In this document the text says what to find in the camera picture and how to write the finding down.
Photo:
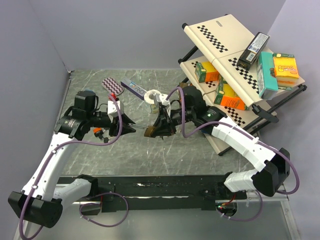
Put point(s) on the long shackle brass padlock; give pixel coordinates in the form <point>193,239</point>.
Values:
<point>148,130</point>

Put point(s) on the orange sponge pack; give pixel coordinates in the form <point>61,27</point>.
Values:
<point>285,70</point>

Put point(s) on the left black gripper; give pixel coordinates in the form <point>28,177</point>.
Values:
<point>125,128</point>

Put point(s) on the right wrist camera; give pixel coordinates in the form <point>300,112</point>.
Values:
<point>161,99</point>

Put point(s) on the lower orange green box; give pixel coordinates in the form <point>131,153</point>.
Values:
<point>225,96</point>

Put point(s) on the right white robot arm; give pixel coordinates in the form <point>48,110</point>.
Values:
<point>271,166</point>

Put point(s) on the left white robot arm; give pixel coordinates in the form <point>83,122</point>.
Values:
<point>39,202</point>

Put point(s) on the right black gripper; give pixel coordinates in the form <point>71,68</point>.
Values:
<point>164,125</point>

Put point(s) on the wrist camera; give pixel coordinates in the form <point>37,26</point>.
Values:
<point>114,106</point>
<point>161,99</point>

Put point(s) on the black rectangular box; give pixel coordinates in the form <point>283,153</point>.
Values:
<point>252,51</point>

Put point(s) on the beige checkered shelf rack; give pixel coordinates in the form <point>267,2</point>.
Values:
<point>221,41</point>

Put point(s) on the orange black padlock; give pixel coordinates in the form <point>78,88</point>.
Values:
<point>97,132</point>

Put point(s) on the pink striped oval sponge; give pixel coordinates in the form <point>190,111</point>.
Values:
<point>112,86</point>

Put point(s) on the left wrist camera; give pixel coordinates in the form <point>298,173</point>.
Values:
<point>114,106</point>

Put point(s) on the purple toothpaste box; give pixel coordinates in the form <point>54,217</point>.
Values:
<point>134,88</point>

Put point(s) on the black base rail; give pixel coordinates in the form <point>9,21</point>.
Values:
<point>162,192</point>

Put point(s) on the upper orange green box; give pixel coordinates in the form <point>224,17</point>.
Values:
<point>206,72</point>

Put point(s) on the teal box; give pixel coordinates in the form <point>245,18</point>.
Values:
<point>267,82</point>

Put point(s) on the orange green box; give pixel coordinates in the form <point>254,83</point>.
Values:
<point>225,96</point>
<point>206,72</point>

